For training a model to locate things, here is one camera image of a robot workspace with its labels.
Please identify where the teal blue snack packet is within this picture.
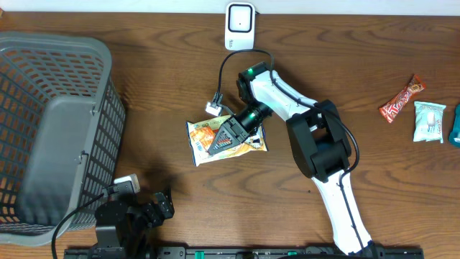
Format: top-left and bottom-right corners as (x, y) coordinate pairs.
(448, 104), (460, 148)

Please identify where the red brown candy bar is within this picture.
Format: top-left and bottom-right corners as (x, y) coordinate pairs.
(379, 74), (426, 123)

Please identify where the grey plastic shopping basket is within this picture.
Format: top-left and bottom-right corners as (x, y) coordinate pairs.
(1, 32), (126, 246)

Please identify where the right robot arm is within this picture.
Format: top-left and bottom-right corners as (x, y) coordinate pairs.
(207, 62), (372, 256)

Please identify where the white barcode scanner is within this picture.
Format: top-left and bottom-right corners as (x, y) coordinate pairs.
(224, 2), (256, 51)

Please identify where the teal wet wipes pack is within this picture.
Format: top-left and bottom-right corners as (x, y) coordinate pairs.
(413, 101), (446, 143)

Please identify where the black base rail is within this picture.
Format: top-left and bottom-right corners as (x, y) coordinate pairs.
(63, 244), (424, 259)

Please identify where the large beige snack bag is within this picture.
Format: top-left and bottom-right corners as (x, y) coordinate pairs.
(186, 115), (268, 166)

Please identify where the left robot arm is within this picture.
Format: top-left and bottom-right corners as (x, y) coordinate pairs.
(87, 181), (175, 259)

